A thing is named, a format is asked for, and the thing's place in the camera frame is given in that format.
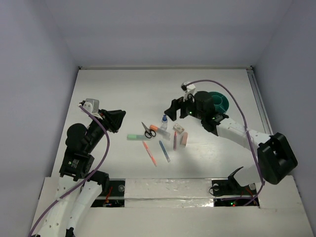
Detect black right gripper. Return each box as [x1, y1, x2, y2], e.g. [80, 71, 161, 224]
[164, 90, 204, 121]

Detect small blue-cap glue bottle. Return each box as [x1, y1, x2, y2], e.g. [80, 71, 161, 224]
[161, 115, 168, 130]

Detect white staples box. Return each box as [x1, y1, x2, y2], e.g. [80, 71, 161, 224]
[173, 123, 185, 134]

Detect orange capped highlighter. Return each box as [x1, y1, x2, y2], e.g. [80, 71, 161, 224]
[150, 125, 171, 140]

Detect pink eraser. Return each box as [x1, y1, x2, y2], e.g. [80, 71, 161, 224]
[180, 132, 188, 147]

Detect green highlighter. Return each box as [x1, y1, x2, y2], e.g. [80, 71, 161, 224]
[127, 134, 149, 141]

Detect black handled scissors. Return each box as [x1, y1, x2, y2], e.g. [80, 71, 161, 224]
[141, 122, 156, 139]

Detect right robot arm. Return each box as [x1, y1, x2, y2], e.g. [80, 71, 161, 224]
[165, 91, 298, 194]

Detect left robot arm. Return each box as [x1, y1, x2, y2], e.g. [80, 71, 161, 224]
[29, 109, 126, 237]

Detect red purple pen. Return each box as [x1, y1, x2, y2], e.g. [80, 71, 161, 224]
[173, 131, 177, 151]

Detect orange pen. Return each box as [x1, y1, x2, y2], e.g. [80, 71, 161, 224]
[142, 141, 157, 166]

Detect blue pen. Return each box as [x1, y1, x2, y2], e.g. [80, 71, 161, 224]
[158, 140, 170, 162]

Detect teal round organizer container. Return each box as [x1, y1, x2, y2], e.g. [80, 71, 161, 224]
[209, 91, 229, 114]

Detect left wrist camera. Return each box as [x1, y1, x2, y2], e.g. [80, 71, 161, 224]
[79, 98, 100, 117]

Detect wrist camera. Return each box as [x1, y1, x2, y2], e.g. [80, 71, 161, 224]
[79, 98, 100, 117]
[181, 81, 196, 101]

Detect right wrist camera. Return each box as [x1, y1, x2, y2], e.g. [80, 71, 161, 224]
[181, 81, 196, 101]

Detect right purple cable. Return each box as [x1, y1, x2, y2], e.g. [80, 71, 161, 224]
[185, 79, 266, 207]

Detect purple cable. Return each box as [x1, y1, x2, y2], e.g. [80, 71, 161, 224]
[185, 79, 266, 207]
[28, 105, 111, 237]

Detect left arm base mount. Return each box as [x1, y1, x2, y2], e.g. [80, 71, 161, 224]
[91, 179, 125, 208]

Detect aluminium rail right side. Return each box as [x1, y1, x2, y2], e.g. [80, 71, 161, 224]
[246, 66, 287, 175]

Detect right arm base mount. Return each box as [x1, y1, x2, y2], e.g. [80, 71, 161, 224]
[208, 179, 259, 207]

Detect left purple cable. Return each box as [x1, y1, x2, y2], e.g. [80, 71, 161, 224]
[28, 105, 111, 237]

